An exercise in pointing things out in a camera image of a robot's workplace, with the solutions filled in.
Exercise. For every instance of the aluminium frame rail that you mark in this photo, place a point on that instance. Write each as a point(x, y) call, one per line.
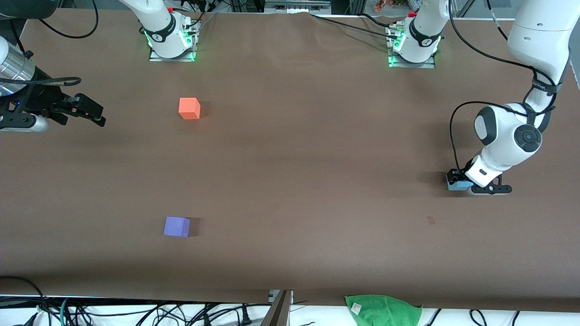
point(297, 7)

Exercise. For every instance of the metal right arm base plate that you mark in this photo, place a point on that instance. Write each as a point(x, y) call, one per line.
point(156, 59)

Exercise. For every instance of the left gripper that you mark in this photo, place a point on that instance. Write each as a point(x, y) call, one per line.
point(453, 174)

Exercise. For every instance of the orange foam block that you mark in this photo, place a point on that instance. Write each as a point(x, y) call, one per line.
point(188, 108)

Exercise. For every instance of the brown table cover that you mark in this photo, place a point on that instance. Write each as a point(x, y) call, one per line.
point(317, 158)

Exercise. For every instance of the purple foam block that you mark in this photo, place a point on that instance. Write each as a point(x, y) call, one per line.
point(176, 226)

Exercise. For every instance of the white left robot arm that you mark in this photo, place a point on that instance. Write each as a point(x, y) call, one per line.
point(539, 31)

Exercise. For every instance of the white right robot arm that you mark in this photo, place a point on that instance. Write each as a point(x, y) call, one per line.
point(156, 22)

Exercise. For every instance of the green cloth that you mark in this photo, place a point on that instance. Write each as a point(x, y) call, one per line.
point(385, 310)

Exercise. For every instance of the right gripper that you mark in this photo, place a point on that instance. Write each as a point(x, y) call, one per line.
point(40, 98)

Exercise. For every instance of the white cloth label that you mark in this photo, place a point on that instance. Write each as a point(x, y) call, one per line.
point(356, 308)

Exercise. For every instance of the light blue foam block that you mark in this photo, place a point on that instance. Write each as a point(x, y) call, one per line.
point(457, 184)

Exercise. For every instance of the grey metal post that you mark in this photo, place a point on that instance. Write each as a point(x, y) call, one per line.
point(278, 312)

